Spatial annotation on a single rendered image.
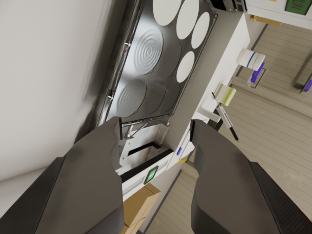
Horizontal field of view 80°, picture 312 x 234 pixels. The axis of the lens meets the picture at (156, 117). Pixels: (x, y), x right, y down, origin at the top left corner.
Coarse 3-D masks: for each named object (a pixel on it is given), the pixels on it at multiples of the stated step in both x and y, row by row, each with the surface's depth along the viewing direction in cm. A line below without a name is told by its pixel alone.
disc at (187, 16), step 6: (186, 0) 42; (192, 0) 44; (198, 0) 46; (186, 6) 43; (192, 6) 45; (198, 6) 47; (180, 12) 42; (186, 12) 44; (192, 12) 46; (180, 18) 43; (186, 18) 45; (192, 18) 48; (180, 24) 44; (186, 24) 47; (192, 24) 49; (180, 30) 46; (186, 30) 48; (180, 36) 47; (186, 36) 50
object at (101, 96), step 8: (128, 0) 39; (128, 8) 39; (128, 16) 39; (120, 24) 40; (120, 32) 40; (120, 40) 41; (120, 48) 41; (112, 56) 42; (112, 64) 42; (112, 72) 43; (104, 80) 44; (104, 88) 44; (104, 96) 44; (96, 104) 46; (96, 112) 46; (96, 120) 47
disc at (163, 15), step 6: (156, 0) 34; (162, 0) 35; (168, 0) 37; (174, 0) 38; (180, 0) 40; (156, 6) 35; (162, 6) 36; (168, 6) 38; (174, 6) 39; (156, 12) 36; (162, 12) 37; (168, 12) 39; (174, 12) 40; (156, 18) 37; (162, 18) 38; (168, 18) 40; (162, 24) 39
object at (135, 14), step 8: (136, 0) 31; (144, 0) 32; (136, 8) 31; (136, 16) 32; (128, 24) 32; (136, 24) 33; (128, 32) 32; (128, 40) 33; (128, 48) 34; (120, 56) 34; (120, 64) 34; (120, 72) 35; (112, 80) 35; (112, 88) 36; (112, 96) 37; (104, 104) 37; (104, 112) 37; (104, 120) 38
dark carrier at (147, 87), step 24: (144, 24) 35; (168, 24) 41; (144, 48) 38; (168, 48) 45; (192, 48) 56; (144, 72) 42; (168, 72) 52; (120, 96) 39; (144, 96) 47; (168, 96) 59
